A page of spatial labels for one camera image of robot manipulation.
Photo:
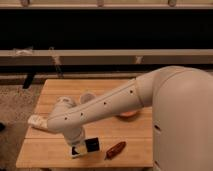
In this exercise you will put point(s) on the white tube bottle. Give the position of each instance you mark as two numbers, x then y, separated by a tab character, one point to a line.
38	122

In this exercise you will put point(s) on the red chili pepper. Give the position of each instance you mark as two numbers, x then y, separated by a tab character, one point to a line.
115	150

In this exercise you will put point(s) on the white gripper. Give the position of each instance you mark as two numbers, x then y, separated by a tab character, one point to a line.
74	141

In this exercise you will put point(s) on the black eraser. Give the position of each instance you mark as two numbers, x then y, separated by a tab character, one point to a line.
92	144

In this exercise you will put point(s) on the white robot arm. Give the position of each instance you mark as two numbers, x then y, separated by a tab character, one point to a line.
181	99

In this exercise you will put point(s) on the orange bowl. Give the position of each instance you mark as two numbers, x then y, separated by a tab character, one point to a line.
127	114

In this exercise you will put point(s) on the white sponge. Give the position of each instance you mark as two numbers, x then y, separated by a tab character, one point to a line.
77	155

